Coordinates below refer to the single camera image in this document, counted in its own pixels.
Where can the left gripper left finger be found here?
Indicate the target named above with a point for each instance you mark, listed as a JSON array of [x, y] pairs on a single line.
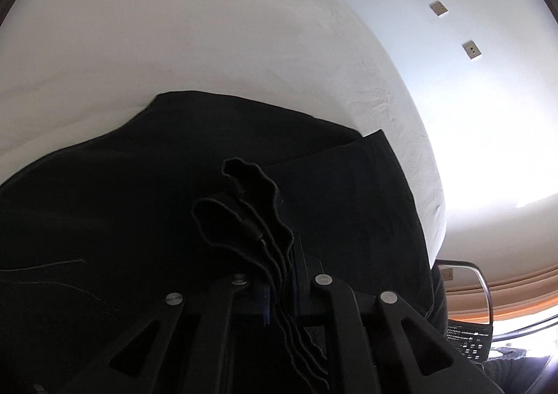
[[217, 338]]

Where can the upper wall socket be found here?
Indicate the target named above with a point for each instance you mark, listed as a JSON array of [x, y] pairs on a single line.
[[438, 8]]

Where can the metal frame chair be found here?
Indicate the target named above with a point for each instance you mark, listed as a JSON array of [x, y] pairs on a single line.
[[514, 309]]

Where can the lower wall socket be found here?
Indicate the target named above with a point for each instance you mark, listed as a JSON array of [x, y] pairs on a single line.
[[471, 49]]

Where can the black denim pants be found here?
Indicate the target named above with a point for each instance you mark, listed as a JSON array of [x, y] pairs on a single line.
[[101, 241]]

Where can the white bed sheet mattress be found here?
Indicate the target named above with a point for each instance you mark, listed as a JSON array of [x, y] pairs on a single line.
[[75, 69]]

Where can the black remote keypad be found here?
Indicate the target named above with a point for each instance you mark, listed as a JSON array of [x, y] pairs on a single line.
[[472, 340]]

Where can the wall socket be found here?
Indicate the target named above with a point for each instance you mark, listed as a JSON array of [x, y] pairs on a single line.
[[438, 8], [471, 49]]

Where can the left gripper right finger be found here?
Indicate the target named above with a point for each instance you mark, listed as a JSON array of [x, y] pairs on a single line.
[[384, 347]]

